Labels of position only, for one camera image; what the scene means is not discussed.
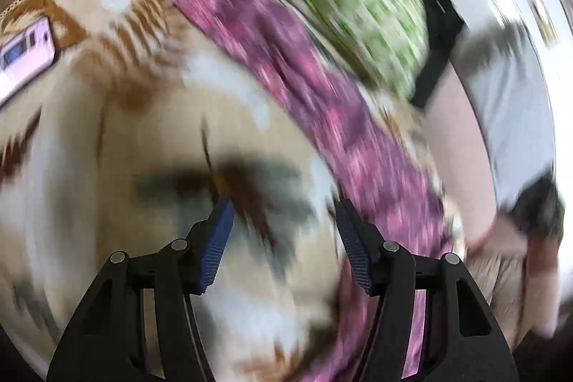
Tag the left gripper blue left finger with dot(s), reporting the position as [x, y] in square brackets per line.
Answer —
[184, 268]

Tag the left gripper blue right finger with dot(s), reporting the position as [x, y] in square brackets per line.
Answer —
[385, 270]

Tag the purple floral cloth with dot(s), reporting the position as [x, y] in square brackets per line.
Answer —
[285, 306]

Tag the pink sofa backrest cushion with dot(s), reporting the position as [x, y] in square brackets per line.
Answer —
[454, 137]

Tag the striped beige cushion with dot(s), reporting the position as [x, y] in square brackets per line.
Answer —
[521, 287]

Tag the leaf-patterned beige blanket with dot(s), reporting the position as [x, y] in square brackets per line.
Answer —
[115, 146]

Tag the grey pillow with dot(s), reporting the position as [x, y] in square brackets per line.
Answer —
[503, 79]

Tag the black garment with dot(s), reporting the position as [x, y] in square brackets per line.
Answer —
[444, 25]

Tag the pink smartphone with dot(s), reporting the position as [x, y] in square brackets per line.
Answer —
[28, 54]

